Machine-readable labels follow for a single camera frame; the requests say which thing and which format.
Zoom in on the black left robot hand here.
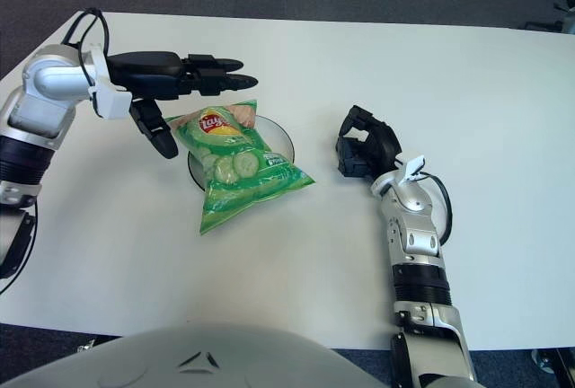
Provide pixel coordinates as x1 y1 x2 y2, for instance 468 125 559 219
106 50 261 160

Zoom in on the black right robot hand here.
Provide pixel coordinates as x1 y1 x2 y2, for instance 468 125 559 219
334 104 404 178

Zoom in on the green chips snack bag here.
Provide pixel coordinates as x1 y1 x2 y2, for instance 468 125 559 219
164 99 315 237

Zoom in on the white plate black rim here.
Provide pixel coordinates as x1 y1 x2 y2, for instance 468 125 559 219
187 116 296 190

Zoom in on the grey office chair base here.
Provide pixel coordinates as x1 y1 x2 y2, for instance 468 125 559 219
525 0 575 37

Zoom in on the grey chair caster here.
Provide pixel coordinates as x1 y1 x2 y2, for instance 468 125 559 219
532 348 575 374

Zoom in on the grey robot torso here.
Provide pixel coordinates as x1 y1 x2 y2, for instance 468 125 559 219
0 321 374 388

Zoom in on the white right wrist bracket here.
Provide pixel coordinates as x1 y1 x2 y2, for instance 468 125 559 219
394 154 427 182

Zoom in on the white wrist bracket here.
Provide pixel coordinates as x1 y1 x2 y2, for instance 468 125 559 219
84 41 132 120
394 154 427 182

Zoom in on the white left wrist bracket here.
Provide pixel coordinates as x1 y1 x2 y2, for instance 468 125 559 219
84 41 132 120

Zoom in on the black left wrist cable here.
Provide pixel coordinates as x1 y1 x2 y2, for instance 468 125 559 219
62 9 111 75

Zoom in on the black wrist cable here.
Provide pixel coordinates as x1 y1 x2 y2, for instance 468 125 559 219
62 9 111 75
424 173 453 245

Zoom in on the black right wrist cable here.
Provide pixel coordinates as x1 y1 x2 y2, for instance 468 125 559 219
424 173 453 245

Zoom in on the black left elbow cable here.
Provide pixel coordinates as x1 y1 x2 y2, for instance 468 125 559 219
0 207 38 295

